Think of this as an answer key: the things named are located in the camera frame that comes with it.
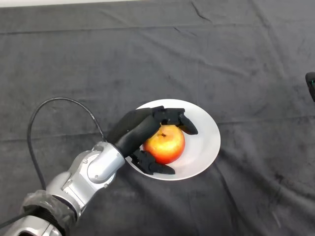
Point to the white round plate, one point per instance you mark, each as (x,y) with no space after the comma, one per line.
(204,150)

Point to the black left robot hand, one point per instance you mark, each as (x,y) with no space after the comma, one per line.
(134,130)

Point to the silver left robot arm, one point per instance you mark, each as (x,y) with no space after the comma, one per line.
(93,169)

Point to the red yellow apple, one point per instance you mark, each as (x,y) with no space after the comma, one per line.
(167,147)

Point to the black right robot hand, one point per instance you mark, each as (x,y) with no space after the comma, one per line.
(312,84)

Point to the black cloth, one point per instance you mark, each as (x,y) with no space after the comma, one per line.
(157,61)

